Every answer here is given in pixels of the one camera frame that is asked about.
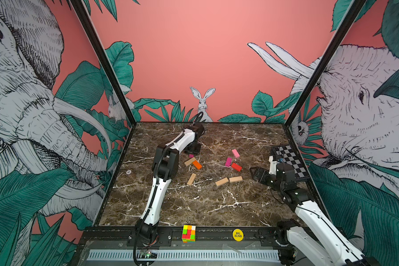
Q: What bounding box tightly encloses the magenta block centre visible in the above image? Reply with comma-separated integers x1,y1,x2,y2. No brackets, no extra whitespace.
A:
225,157,232,167

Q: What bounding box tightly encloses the natural wood block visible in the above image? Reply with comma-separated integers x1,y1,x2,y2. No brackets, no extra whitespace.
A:
187,174,197,186
229,176,243,182
185,157,196,166
215,178,229,186

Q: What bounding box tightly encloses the yellow big blind chip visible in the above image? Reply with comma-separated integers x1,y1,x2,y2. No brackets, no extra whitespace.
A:
232,228,244,242

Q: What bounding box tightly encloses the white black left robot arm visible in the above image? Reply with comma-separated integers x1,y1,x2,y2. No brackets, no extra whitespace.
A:
135,112,205,245

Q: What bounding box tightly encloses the black front rail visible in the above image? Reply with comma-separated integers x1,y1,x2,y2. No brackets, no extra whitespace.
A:
79,226,281,248

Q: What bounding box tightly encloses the colourful puzzle cube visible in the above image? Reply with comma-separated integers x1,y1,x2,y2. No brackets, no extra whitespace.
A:
182,225,196,243

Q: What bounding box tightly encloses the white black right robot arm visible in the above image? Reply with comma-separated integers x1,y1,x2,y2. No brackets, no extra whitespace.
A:
250,156,379,266

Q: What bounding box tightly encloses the orange block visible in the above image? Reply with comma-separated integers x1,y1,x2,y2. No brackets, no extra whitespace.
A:
192,160,202,170

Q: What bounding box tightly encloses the black white checkerboard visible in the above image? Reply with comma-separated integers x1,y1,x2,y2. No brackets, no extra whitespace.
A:
271,144,310,182

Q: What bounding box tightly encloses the red block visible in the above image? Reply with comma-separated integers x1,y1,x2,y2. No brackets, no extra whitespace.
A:
231,163,242,172

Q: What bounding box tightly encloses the white ventilation grille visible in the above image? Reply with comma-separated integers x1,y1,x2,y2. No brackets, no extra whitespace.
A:
86,249,280,263

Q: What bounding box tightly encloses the pink block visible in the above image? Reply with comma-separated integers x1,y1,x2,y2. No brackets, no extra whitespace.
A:
232,149,240,158

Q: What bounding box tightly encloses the small circuit board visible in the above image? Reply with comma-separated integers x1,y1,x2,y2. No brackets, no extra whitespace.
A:
137,250,157,259

